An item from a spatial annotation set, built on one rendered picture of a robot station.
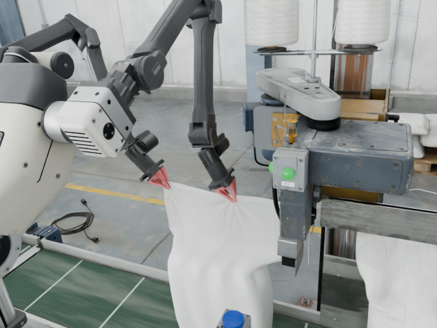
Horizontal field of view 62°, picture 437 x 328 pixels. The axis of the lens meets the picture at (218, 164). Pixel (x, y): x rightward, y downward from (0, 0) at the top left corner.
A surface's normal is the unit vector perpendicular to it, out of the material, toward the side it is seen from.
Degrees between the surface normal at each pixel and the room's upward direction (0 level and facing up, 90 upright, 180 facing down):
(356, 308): 90
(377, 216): 90
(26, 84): 50
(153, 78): 83
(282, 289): 0
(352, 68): 90
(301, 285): 0
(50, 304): 0
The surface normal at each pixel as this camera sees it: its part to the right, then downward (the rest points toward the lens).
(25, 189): 0.65, 0.62
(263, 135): -0.41, 0.40
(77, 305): -0.07, -0.91
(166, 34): 0.84, -0.01
